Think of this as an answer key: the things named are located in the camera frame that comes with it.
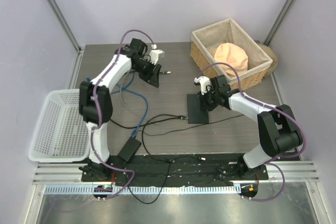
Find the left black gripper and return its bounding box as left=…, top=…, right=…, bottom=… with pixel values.
left=133, top=60, right=162, bottom=88

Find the black ethernet cable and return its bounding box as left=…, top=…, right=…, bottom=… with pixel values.
left=141, top=113, right=188, bottom=161
left=110, top=69, right=172, bottom=129

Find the black network switch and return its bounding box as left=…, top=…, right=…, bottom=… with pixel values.
left=186, top=94, right=209, bottom=124

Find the grey ethernet cable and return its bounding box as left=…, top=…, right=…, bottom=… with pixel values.
left=119, top=73, right=161, bottom=125

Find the blue ethernet cable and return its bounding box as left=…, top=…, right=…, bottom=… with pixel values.
left=85, top=71, right=136, bottom=96
left=115, top=84, right=150, bottom=135

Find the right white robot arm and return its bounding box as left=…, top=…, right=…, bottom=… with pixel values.
left=194, top=76, right=303, bottom=179

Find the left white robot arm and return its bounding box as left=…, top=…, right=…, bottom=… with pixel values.
left=79, top=38, right=164, bottom=182

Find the peach cloth bundle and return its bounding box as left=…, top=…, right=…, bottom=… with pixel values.
left=212, top=42, right=248, bottom=74

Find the wicker basket with liner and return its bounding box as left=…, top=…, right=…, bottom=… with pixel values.
left=191, top=18, right=273, bottom=90

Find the tan cloth behind basket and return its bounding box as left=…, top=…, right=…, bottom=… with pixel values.
left=256, top=40, right=279, bottom=78

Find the black power adapter brick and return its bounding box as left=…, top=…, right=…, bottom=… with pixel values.
left=118, top=137, right=141, bottom=162

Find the white plastic basket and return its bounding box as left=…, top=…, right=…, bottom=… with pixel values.
left=28, top=89, right=90, bottom=163

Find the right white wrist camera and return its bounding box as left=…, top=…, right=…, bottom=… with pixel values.
left=194, top=76, right=212, bottom=95

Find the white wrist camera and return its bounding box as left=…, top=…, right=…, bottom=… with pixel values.
left=149, top=44, right=165, bottom=65
left=194, top=76, right=212, bottom=95

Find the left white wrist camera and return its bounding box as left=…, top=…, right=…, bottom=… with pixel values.
left=149, top=44, right=165, bottom=65

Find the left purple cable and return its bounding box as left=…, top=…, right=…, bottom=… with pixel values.
left=52, top=29, right=157, bottom=213

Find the purple cable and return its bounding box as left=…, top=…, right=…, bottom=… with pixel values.
left=196, top=62, right=308, bottom=201
left=52, top=29, right=157, bottom=213

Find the black power cord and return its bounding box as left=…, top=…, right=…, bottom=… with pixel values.
left=125, top=113, right=245, bottom=205

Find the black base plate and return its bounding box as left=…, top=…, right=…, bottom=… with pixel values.
left=79, top=153, right=269, bottom=187

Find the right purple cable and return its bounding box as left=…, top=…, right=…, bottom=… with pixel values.
left=196, top=62, right=308, bottom=201

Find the white slotted cable duct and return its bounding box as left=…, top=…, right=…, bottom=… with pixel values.
left=44, top=184, right=241, bottom=195

